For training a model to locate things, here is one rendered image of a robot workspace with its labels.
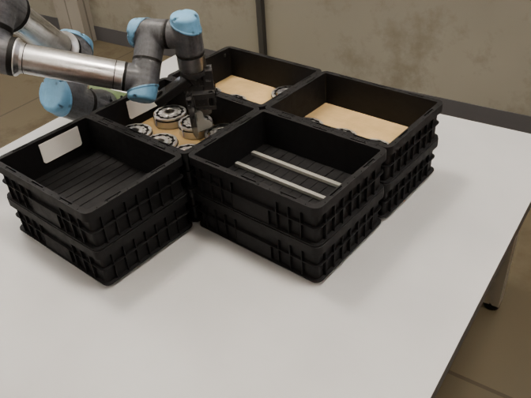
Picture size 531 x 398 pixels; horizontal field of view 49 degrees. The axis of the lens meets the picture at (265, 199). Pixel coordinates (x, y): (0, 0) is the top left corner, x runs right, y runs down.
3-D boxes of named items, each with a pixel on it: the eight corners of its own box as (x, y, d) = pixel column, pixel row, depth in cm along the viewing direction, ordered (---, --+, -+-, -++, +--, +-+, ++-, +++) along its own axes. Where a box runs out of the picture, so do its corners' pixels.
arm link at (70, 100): (64, 122, 194) (32, 111, 182) (70, 82, 195) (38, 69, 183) (92, 122, 189) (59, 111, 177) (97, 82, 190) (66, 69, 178)
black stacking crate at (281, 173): (192, 194, 152) (186, 156, 145) (265, 145, 170) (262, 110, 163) (318, 253, 130) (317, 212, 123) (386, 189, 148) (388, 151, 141)
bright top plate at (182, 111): (147, 114, 180) (146, 113, 180) (174, 103, 185) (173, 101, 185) (166, 125, 174) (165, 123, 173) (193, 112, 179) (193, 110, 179)
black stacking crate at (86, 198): (5, 199, 155) (-9, 163, 149) (96, 150, 173) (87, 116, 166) (98, 257, 134) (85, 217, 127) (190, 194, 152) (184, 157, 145)
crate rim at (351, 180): (186, 163, 146) (185, 155, 145) (262, 115, 164) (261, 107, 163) (318, 219, 124) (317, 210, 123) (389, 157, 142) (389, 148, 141)
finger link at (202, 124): (214, 141, 167) (210, 110, 163) (193, 143, 167) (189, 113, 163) (214, 137, 170) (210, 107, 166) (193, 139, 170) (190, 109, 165)
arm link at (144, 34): (121, 54, 150) (161, 56, 148) (127, 11, 151) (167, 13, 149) (133, 63, 158) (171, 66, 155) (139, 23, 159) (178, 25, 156)
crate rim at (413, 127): (262, 115, 164) (262, 107, 163) (324, 76, 182) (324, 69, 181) (389, 157, 142) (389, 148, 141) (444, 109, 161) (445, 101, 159)
